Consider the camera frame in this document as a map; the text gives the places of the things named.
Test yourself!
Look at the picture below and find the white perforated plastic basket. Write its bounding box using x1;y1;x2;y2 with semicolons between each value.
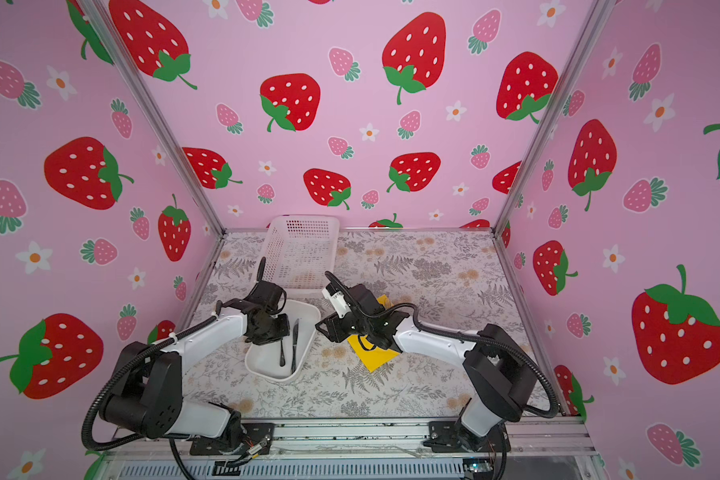
259;215;340;298

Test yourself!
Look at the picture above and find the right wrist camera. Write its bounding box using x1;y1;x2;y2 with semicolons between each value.
322;286;351;318

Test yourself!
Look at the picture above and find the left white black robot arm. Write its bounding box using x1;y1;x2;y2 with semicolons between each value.
81;280;290;453

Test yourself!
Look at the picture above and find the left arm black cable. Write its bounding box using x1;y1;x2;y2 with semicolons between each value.
80;256;268;452

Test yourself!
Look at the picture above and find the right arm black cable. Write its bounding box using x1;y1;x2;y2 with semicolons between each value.
325;271;561;419

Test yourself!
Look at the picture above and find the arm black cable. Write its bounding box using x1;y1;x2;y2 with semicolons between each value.
325;271;561;419
80;256;268;452

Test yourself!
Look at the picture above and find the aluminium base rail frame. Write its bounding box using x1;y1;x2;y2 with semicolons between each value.
91;417;609;479

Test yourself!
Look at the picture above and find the yellow paper napkin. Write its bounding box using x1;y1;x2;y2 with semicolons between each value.
346;293;400;373

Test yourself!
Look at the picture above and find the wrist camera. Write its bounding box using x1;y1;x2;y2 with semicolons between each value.
322;286;351;318
257;281;287;304

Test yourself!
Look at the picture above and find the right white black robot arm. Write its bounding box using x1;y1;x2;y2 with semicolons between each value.
316;284;543;452

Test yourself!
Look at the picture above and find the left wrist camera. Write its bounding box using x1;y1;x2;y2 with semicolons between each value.
257;281;287;304

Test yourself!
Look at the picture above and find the white plastic tray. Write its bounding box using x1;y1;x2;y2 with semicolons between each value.
245;300;321;385

